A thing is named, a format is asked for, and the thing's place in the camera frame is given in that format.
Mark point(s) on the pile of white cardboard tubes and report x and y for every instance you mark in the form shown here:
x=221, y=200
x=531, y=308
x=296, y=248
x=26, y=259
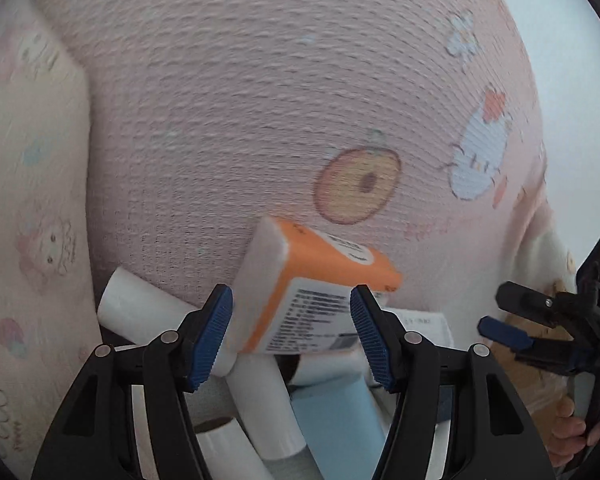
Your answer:
x=145, y=305

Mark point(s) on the white tissue pack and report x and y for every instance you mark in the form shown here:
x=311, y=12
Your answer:
x=425, y=322

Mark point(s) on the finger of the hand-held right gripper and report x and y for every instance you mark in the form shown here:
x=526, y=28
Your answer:
x=505, y=332
x=525, y=296

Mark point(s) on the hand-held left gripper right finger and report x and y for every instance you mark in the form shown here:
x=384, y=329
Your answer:
x=370, y=340

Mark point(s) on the orange tissue pack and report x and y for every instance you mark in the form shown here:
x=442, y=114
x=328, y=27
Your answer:
x=305, y=270

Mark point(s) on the brown cardboard box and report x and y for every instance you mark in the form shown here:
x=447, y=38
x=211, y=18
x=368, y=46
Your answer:
x=530, y=390

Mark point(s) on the pink printed blanket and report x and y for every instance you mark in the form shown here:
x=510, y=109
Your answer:
x=230, y=110

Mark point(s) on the light blue pack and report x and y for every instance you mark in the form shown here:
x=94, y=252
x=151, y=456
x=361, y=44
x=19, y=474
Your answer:
x=335, y=420

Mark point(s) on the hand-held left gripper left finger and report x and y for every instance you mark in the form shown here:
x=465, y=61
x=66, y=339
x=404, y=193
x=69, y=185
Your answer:
x=212, y=340

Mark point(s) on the cream printed pillow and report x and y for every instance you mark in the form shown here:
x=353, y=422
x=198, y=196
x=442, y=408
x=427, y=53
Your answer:
x=30, y=185

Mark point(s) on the person's right hand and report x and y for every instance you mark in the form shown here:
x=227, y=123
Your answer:
x=567, y=430

